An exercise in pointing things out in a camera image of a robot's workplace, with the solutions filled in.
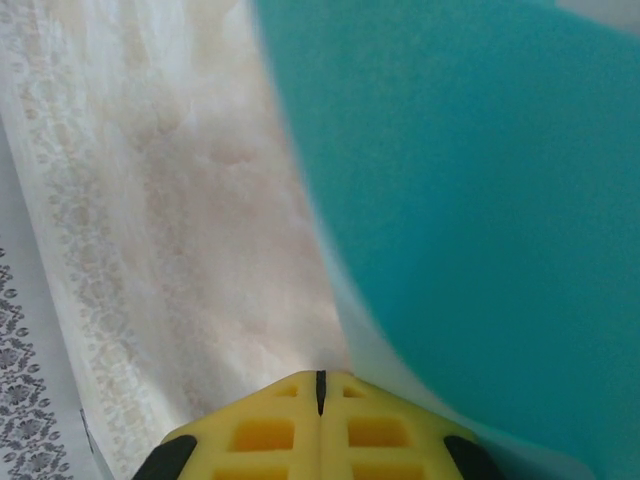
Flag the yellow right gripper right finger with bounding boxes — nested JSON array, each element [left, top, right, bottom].
[[318, 369, 506, 480]]

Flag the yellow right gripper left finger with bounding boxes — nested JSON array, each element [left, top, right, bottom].
[[132, 369, 321, 480]]

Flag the light blue paper sheet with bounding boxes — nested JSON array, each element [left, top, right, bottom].
[[247, 0, 640, 480]]

